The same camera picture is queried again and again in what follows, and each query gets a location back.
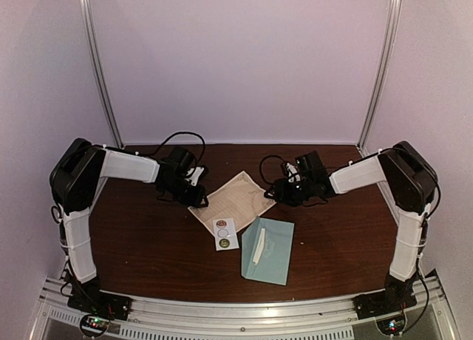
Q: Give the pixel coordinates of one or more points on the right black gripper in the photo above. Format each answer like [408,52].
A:
[282,191]

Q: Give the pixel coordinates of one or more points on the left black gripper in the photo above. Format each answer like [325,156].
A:
[196,199]

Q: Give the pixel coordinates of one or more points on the light blue envelope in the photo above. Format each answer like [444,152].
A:
[275,259]

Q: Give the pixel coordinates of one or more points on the white letter paper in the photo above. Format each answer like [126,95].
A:
[260,246]

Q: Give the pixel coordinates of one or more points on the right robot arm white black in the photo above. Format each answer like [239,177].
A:
[412,182]

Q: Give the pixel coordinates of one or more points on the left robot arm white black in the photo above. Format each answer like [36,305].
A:
[74,182]

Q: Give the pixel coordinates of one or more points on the beige decorated lined sheet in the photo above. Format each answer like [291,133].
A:
[240,199]

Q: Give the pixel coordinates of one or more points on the white sticker sheet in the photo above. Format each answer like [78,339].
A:
[225,234]

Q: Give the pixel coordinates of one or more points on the left circuit board with LEDs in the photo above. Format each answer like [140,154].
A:
[97,323]

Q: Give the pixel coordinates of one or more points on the circuit board with leds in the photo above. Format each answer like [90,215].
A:
[97,323]
[393,325]

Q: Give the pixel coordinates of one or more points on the right circuit board with LEDs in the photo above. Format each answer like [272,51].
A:
[393,325]

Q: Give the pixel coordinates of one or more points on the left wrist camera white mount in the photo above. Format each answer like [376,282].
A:
[194,175]

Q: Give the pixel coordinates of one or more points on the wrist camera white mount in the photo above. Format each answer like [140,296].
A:
[194,175]
[291,172]

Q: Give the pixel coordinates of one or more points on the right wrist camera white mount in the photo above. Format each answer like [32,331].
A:
[291,172]

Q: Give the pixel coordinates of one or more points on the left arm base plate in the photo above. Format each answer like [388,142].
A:
[109,306]

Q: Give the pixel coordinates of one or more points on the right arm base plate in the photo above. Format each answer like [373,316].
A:
[370,305]

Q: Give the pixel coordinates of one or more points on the front aluminium rail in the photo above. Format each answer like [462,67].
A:
[330,318]

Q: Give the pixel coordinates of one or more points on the right aluminium frame post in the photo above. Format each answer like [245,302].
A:
[390,33]

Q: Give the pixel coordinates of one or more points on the aluminium frame post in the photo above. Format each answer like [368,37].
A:
[390,33]
[97,68]

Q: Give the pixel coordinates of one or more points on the left aluminium frame post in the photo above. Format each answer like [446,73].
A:
[97,68]

